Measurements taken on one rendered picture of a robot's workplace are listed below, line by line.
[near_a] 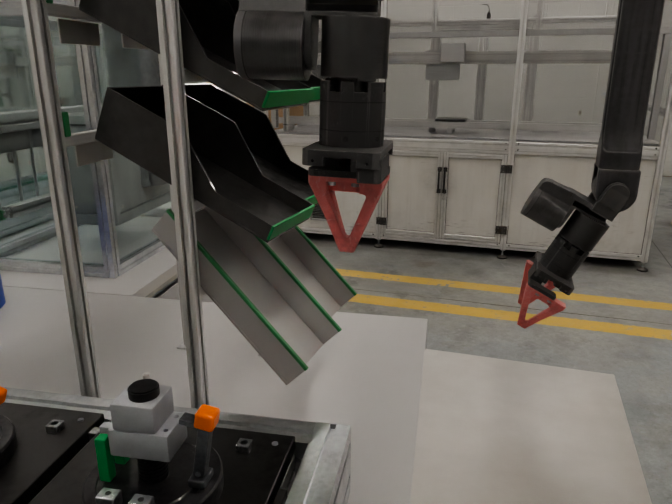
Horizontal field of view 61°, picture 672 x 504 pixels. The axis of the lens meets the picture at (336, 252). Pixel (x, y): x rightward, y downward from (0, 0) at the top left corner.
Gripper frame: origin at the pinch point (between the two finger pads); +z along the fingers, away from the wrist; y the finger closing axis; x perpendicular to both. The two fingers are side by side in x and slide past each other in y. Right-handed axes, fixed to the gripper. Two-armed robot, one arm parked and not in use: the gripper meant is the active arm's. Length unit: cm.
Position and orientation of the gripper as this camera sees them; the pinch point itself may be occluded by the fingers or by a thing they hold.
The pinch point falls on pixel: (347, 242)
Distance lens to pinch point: 53.5
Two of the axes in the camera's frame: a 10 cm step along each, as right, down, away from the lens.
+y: -2.0, 2.9, -9.4
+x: 9.8, 0.9, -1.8
